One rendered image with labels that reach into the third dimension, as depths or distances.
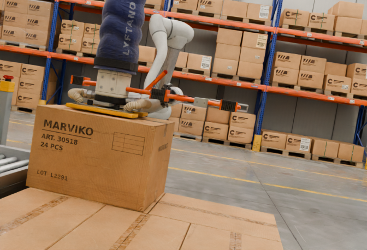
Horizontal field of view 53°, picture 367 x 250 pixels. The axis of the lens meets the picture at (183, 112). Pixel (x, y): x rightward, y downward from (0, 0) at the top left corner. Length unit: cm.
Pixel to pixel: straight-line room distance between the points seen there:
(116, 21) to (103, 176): 74
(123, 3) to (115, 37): 17
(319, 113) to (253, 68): 262
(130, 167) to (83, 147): 24
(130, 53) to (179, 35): 74
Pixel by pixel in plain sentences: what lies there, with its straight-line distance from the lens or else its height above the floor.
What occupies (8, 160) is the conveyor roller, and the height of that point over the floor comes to 54.
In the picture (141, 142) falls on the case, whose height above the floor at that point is 86.
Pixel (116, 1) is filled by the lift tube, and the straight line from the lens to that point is 187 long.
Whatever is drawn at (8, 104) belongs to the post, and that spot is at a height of 84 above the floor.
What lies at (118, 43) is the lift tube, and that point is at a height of 130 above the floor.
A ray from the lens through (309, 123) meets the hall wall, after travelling 1074.
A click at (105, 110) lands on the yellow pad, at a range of 179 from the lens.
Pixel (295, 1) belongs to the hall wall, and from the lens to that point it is 1092.
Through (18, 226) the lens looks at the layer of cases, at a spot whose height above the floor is 54.
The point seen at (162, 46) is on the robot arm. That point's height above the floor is 138.
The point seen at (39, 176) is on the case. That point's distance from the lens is 192.
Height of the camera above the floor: 111
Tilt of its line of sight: 3 degrees down
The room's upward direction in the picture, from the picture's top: 9 degrees clockwise
